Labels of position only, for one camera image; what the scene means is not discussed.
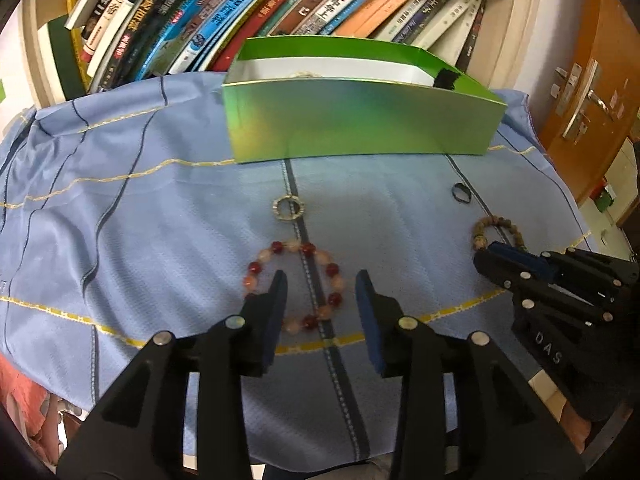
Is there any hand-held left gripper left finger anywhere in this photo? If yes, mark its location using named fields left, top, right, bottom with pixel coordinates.
left=56, top=269, right=289, bottom=480

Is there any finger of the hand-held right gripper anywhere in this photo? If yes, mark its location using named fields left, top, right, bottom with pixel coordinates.
left=473, top=249, right=617, bottom=329
left=488, top=241, right=640, bottom=307

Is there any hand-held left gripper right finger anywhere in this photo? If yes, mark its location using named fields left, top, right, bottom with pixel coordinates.
left=354, top=269, right=587, bottom=480

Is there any brown wooden bead bracelet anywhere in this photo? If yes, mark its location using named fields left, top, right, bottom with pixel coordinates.
left=471, top=215, right=528, bottom=257

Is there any red bead bracelet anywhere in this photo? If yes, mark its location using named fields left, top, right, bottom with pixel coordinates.
left=243, top=241, right=347, bottom=334

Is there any black wristwatch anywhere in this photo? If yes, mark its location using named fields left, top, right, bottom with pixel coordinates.
left=433, top=67, right=464, bottom=92

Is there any green cardboard box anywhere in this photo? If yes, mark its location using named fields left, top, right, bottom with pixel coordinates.
left=221, top=36, right=508, bottom=165

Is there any person's right hand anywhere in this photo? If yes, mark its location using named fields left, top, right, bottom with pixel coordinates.
left=560, top=402, right=601, bottom=456

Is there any blue striped cloth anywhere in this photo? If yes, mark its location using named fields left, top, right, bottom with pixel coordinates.
left=0, top=72, right=598, bottom=464

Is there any wooden bookshelf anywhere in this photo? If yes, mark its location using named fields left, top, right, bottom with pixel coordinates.
left=22, top=0, right=542, bottom=111

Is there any orange wooden door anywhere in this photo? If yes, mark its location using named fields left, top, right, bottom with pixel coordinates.
left=540, top=0, right=640, bottom=207

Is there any pink cloth pile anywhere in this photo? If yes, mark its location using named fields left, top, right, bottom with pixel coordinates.
left=0, top=350, right=96, bottom=480

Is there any row of leaning books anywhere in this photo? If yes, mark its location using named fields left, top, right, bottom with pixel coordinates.
left=65, top=0, right=488, bottom=95

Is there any silver ring bangle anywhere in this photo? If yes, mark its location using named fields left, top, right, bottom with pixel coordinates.
left=272, top=195, right=307, bottom=222

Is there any metal door handle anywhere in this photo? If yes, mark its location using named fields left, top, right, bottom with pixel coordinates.
left=552, top=60, right=622, bottom=141

